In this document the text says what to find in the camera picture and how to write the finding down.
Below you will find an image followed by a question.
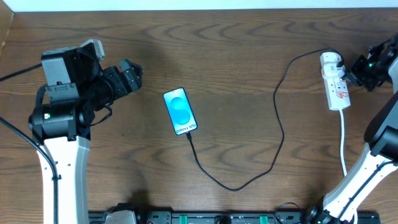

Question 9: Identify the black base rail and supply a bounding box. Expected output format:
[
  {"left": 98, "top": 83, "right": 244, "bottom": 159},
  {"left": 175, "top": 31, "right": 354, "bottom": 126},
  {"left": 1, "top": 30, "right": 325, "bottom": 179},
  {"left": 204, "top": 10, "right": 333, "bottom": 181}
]
[{"left": 88, "top": 211, "right": 381, "bottom": 224}]

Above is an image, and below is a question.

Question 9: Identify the blue Galaxy smartphone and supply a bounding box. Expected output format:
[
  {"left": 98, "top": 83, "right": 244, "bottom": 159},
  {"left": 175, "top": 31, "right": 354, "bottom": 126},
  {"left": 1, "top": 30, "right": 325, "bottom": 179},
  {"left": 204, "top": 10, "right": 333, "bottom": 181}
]
[{"left": 163, "top": 87, "right": 198, "bottom": 136}]

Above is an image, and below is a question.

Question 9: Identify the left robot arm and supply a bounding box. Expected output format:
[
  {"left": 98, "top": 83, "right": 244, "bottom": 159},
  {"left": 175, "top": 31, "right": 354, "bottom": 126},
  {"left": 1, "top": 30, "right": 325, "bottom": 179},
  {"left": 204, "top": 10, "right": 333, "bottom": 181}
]
[{"left": 29, "top": 39, "right": 143, "bottom": 223}]

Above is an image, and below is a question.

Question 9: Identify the black USB charging cable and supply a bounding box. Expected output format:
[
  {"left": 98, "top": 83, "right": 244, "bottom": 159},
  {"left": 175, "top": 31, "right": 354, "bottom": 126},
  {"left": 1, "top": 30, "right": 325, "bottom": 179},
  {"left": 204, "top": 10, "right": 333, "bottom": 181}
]
[{"left": 185, "top": 47, "right": 345, "bottom": 192}]

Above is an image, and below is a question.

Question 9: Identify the brown cardboard panel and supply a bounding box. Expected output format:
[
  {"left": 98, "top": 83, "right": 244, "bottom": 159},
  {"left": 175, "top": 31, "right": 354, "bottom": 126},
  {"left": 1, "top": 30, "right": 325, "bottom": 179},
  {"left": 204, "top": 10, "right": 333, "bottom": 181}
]
[{"left": 0, "top": 0, "right": 14, "bottom": 54}]

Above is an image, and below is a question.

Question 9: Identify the white power strip cord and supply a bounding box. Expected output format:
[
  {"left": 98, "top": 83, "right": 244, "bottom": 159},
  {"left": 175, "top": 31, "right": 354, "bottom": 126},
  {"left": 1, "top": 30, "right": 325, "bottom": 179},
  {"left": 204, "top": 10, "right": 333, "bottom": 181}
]
[{"left": 338, "top": 108, "right": 358, "bottom": 224}]

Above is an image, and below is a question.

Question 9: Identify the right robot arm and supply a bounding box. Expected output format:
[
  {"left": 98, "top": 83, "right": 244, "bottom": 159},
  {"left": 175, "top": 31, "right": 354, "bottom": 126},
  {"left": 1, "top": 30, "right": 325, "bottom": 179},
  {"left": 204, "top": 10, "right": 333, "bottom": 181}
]
[{"left": 303, "top": 35, "right": 397, "bottom": 223}]

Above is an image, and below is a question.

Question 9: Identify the white charger plug adapter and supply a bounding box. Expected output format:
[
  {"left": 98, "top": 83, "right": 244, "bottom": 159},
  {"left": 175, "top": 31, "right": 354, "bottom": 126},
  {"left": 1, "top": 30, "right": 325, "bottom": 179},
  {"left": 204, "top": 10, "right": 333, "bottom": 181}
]
[{"left": 320, "top": 52, "right": 345, "bottom": 80}]

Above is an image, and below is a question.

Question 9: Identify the white power strip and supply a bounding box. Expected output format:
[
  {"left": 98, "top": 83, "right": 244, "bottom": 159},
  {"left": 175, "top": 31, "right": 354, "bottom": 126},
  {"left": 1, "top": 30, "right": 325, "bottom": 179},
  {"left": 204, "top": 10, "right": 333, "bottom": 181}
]
[{"left": 324, "top": 77, "right": 351, "bottom": 111}]

